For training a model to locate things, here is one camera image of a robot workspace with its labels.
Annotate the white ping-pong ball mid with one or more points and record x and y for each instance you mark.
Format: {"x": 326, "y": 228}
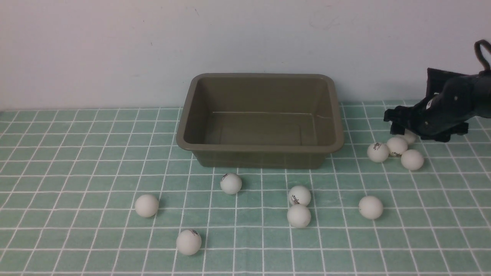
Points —
{"x": 370, "y": 207}

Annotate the green checkered tablecloth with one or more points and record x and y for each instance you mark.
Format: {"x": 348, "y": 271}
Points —
{"x": 70, "y": 178}

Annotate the olive green plastic bin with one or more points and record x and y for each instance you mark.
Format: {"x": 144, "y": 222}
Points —
{"x": 261, "y": 120}

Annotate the white ping-pong ball printed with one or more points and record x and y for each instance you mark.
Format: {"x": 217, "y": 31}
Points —
{"x": 397, "y": 146}

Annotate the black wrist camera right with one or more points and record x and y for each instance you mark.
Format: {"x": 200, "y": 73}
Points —
{"x": 436, "y": 80}

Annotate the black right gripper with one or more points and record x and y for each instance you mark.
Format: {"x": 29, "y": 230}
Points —
{"x": 443, "y": 114}

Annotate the white ping-pong ball logo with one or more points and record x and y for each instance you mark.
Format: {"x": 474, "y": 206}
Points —
{"x": 378, "y": 152}
{"x": 299, "y": 195}

